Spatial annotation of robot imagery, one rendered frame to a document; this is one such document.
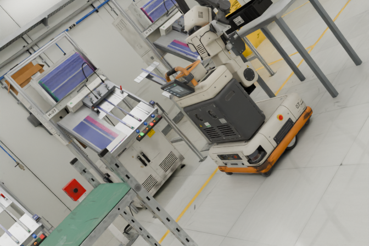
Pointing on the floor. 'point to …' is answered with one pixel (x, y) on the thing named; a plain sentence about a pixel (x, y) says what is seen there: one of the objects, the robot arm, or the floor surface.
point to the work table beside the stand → (277, 10)
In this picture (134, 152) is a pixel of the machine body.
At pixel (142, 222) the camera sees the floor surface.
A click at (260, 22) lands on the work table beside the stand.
